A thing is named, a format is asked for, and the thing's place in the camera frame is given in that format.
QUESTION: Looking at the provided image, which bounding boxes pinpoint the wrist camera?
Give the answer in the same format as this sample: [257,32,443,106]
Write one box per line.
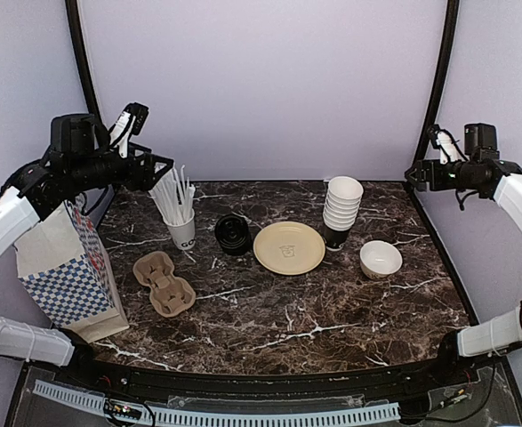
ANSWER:
[427,125,460,165]
[109,102,149,158]

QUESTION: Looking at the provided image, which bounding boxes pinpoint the white cup holding straws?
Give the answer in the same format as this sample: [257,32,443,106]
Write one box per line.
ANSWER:
[166,209,196,251]

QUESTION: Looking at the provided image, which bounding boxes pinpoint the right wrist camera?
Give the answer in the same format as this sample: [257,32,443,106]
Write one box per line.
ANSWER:
[427,125,460,165]

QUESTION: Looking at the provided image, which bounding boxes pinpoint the left black frame post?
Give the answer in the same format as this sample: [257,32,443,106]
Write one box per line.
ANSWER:
[64,0,102,123]

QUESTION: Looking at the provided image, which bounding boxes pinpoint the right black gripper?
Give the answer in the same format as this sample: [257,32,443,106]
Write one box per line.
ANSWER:
[406,158,481,191]

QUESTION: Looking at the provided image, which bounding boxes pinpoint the white ceramic bowl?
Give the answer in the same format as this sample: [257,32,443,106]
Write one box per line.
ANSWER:
[359,240,403,279]

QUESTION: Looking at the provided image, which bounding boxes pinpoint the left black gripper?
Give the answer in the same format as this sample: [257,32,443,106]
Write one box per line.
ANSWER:
[68,141,173,193]

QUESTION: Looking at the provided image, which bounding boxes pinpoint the stack of paper cups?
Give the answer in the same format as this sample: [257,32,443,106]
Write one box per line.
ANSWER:
[323,176,364,251]

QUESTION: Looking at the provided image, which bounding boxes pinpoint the cardboard cup carrier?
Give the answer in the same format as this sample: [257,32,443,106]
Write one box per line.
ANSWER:
[133,251,197,318]

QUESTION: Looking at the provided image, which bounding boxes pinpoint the stack of black lids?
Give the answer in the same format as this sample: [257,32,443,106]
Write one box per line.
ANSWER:
[214,213,253,256]

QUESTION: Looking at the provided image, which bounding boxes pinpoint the wrapped white straws bundle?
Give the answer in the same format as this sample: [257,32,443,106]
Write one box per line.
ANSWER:
[149,165,196,226]

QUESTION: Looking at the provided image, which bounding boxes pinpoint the cream round plate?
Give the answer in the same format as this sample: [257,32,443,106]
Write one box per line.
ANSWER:
[253,222,325,276]

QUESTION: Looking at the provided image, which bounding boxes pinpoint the right black frame post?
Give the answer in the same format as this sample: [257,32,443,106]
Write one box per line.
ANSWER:
[412,0,460,164]

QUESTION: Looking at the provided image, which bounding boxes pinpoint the white cable duct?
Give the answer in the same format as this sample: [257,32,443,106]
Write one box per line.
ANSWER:
[33,380,400,426]

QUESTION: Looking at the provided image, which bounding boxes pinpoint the blue checkered paper bag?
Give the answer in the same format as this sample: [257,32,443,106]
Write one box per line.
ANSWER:
[14,201,129,343]

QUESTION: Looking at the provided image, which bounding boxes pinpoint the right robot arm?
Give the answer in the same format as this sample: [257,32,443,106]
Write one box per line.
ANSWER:
[405,123,522,386]

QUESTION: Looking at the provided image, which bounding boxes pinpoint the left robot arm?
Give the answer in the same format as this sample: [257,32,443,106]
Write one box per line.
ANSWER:
[0,114,174,388]

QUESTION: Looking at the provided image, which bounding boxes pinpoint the black frame post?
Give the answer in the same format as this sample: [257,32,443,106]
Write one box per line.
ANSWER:
[412,0,460,164]
[64,0,102,123]

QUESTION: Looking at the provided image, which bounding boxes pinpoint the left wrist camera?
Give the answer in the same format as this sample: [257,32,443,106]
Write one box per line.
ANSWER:
[109,102,149,158]

